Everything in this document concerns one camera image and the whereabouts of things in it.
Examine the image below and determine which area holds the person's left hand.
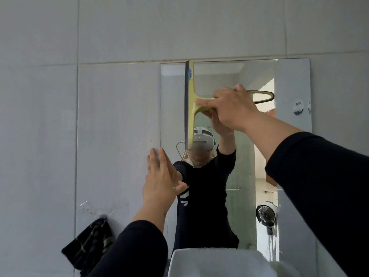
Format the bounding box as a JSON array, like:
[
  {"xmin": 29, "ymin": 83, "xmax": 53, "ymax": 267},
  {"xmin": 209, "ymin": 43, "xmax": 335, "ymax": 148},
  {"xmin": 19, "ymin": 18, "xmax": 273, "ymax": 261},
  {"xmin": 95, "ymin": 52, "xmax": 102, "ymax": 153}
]
[{"xmin": 142, "ymin": 147, "xmax": 188, "ymax": 212}]

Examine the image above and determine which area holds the person's right hand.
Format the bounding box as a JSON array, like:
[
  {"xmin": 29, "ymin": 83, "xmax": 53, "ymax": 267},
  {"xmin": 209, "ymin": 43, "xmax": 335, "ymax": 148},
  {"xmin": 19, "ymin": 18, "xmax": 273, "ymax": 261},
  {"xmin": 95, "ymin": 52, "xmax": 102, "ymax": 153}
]
[{"xmin": 195, "ymin": 84, "xmax": 261, "ymax": 133}]

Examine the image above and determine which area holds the yellow window squeegee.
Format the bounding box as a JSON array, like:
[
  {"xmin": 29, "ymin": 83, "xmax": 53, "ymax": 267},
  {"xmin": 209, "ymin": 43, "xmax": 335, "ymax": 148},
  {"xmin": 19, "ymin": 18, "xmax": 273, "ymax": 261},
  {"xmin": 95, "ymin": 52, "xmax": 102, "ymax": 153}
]
[{"xmin": 184, "ymin": 60, "xmax": 275, "ymax": 150}]

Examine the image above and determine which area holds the person's right forearm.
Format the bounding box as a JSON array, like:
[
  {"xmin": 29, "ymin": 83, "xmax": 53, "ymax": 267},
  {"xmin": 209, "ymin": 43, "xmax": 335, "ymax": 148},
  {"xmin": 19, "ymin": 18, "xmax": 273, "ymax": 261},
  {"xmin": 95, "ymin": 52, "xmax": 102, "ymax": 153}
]
[{"xmin": 244, "ymin": 111, "xmax": 369, "ymax": 277}]

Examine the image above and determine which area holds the person's left forearm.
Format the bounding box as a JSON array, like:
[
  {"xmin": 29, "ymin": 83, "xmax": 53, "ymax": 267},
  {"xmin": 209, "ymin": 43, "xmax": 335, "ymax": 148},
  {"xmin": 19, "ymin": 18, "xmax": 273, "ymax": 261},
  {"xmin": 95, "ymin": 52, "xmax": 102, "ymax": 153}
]
[{"xmin": 87, "ymin": 200, "xmax": 169, "ymax": 277}]

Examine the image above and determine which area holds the white ceramic sink basin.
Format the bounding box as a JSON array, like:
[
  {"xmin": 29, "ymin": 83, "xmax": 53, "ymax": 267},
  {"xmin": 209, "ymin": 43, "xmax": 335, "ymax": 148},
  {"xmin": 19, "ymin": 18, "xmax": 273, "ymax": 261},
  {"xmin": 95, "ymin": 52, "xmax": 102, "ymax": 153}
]
[{"xmin": 167, "ymin": 248, "xmax": 301, "ymax": 277}]

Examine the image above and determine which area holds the black patterned cloth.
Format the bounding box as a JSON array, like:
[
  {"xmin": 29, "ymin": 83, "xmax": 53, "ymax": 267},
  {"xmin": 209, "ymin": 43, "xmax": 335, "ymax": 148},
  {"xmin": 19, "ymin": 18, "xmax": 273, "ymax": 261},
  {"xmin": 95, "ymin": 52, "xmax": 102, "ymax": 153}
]
[{"xmin": 61, "ymin": 217, "xmax": 116, "ymax": 276}]

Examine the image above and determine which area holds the clear plastic wall hook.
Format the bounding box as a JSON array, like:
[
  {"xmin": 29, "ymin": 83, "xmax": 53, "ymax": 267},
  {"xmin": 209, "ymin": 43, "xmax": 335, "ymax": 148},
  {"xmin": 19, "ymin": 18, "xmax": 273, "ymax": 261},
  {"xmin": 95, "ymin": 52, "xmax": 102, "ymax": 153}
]
[{"xmin": 79, "ymin": 200, "xmax": 109, "ymax": 220}]

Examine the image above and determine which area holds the frameless wall mirror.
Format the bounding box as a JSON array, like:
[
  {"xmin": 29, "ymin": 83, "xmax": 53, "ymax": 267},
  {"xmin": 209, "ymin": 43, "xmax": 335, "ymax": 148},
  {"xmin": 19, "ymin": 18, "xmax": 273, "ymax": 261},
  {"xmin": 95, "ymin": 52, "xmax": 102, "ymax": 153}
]
[{"xmin": 160, "ymin": 58, "xmax": 312, "ymax": 263}]

